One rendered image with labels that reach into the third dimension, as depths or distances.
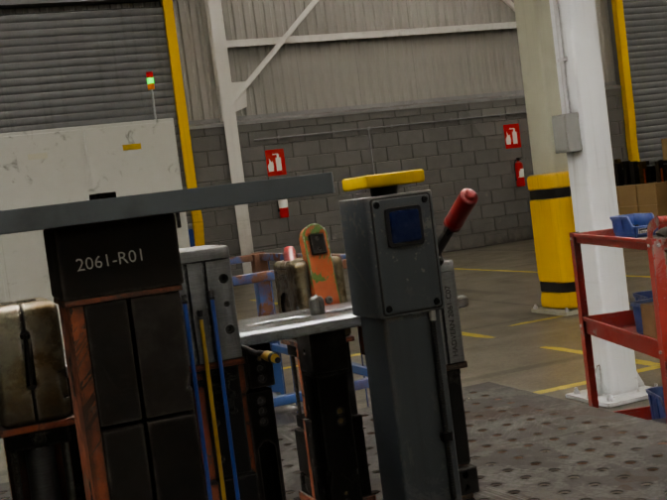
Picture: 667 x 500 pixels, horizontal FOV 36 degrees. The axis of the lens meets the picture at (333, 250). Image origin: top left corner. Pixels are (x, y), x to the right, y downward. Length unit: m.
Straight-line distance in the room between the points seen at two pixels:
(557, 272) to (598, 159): 3.24
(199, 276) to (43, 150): 8.10
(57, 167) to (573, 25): 5.24
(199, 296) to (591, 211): 4.13
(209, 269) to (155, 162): 8.24
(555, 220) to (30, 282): 4.34
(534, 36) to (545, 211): 1.36
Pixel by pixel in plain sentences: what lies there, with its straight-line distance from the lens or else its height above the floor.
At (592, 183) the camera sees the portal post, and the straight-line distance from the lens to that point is 5.09.
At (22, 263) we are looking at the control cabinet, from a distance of 9.08.
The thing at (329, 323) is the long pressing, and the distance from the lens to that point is 1.22.
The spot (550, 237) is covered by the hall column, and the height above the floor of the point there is 0.61.
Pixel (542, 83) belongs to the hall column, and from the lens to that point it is 8.29.
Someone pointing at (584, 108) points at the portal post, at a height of 1.40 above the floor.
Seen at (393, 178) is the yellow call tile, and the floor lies 1.15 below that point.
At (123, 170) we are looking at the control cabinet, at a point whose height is 1.59.
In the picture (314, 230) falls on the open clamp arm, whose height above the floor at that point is 1.10.
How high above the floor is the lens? 1.15
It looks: 3 degrees down
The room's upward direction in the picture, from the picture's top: 7 degrees counter-clockwise
